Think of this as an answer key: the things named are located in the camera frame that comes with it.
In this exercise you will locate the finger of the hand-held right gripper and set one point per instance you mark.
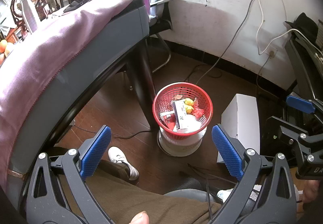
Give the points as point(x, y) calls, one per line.
point(285, 133)
point(300, 104)

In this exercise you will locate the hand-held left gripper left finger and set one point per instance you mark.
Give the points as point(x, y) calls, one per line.
point(97, 148)

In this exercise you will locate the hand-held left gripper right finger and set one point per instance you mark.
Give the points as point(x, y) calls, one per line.
point(227, 150)

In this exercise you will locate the white tissue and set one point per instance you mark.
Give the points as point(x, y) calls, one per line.
point(193, 123)

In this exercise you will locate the white printed packet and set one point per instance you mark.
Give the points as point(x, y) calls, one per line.
point(181, 115)

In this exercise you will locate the yellow fringed wrapper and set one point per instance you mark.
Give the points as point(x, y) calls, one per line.
point(188, 106)

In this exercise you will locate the red snack wrapper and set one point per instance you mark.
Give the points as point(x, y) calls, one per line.
point(166, 116)

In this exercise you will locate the red mesh waste basket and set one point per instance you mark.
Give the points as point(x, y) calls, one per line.
point(166, 92)

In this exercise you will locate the person's right hand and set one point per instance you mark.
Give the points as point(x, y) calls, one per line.
point(313, 191)

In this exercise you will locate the person's left hand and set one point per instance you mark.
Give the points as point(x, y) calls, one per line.
point(140, 219)

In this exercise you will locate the white sneaker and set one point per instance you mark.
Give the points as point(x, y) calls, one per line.
point(224, 194)
point(123, 161)

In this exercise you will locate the white cardboard box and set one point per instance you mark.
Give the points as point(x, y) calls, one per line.
point(242, 118)

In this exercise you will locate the black metal stand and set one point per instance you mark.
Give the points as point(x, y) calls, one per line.
point(297, 62)

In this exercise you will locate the white bucket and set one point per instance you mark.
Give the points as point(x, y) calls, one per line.
point(181, 145)

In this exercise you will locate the brown trousers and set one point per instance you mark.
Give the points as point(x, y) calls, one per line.
point(141, 196)

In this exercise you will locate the black hat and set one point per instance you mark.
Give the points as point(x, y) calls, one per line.
point(305, 24)

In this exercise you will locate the grey table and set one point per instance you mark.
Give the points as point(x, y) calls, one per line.
point(106, 45)

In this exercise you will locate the purple tablecloth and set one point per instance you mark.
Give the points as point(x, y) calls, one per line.
point(50, 45)

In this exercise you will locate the red apple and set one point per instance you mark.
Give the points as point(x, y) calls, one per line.
point(9, 49)

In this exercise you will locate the orange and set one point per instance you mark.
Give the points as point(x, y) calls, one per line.
point(3, 46)

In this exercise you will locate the black flat device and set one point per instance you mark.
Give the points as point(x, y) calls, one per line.
point(80, 2)

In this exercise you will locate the round framed embroidery screen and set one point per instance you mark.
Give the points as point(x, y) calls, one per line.
point(43, 5)

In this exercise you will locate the small white wall socket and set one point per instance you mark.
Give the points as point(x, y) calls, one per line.
point(272, 53)

